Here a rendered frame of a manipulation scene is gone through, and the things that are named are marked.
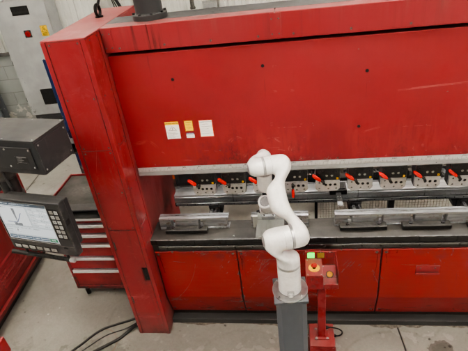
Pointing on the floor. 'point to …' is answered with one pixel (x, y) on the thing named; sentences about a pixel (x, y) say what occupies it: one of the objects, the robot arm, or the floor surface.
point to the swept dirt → (369, 324)
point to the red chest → (90, 242)
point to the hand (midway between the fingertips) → (268, 213)
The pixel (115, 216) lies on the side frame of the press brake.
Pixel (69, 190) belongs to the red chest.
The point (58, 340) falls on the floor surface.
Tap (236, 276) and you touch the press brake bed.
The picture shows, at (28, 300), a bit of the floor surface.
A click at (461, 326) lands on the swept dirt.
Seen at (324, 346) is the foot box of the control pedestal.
